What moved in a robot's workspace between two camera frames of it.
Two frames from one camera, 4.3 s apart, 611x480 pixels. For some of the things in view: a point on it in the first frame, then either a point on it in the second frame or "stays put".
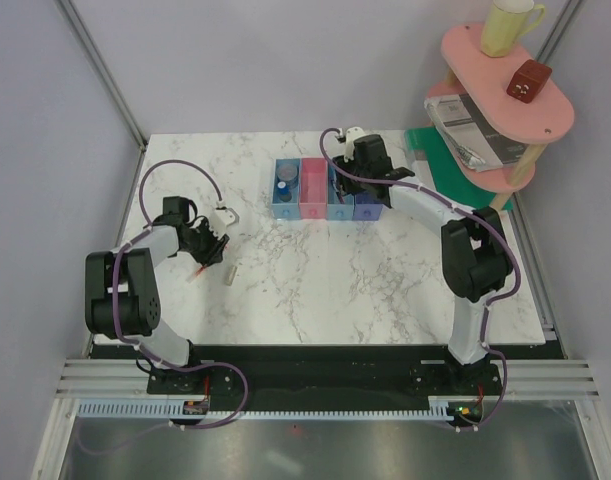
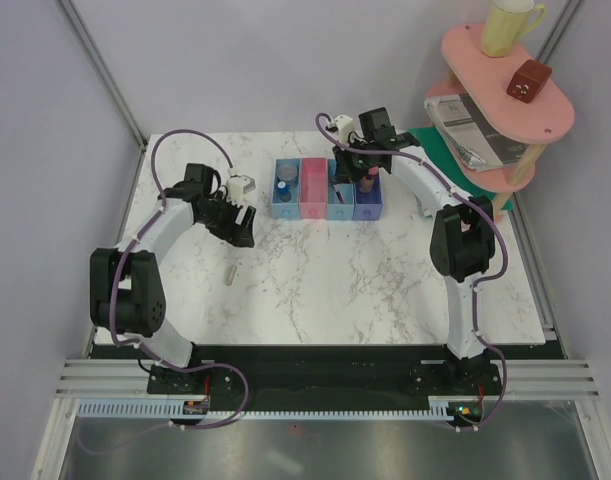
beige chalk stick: (231, 275) stays put
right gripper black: (345, 186) to (345, 173)
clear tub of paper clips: (288, 173) stays put
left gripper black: (216, 247) to (240, 235)
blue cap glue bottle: (284, 192) stays put
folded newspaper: (477, 144) stays put
